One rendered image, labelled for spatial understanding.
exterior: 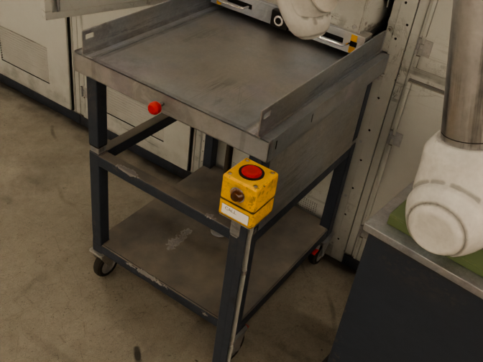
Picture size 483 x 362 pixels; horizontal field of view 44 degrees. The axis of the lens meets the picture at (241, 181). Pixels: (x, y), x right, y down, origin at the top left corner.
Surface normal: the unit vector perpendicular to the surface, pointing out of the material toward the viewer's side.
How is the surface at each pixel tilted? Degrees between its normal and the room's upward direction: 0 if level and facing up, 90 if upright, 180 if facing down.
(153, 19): 90
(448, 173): 77
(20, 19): 90
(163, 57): 0
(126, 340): 0
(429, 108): 90
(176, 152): 90
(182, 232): 0
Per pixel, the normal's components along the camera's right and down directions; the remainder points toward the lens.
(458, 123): -0.73, 0.36
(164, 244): 0.11, -0.80
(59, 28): -0.57, 0.43
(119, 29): 0.82, 0.42
